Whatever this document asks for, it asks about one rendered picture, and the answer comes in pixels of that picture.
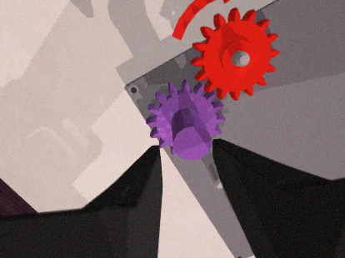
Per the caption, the red gear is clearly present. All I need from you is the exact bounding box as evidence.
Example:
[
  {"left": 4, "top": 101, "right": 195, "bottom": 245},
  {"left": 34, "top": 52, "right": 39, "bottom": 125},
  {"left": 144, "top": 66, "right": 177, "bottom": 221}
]
[{"left": 190, "top": 7, "right": 280, "bottom": 101}]

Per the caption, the red curved arrow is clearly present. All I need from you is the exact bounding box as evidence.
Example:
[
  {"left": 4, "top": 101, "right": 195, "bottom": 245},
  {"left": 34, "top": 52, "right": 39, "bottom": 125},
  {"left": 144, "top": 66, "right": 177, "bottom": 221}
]
[{"left": 172, "top": 0, "right": 214, "bottom": 41}]

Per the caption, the purple gear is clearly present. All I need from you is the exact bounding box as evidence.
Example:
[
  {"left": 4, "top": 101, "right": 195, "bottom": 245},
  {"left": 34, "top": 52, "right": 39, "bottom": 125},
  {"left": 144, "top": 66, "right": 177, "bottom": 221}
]
[{"left": 146, "top": 79, "right": 226, "bottom": 161}]

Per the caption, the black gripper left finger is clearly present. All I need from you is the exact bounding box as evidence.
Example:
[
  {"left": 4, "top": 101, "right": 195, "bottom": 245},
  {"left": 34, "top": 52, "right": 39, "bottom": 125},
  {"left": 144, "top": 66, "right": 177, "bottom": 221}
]
[{"left": 0, "top": 145, "right": 163, "bottom": 258}]

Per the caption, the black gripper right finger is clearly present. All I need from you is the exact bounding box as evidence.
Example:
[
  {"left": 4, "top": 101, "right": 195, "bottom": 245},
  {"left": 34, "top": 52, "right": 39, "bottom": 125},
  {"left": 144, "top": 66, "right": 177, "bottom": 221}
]
[{"left": 212, "top": 139, "right": 345, "bottom": 258}]

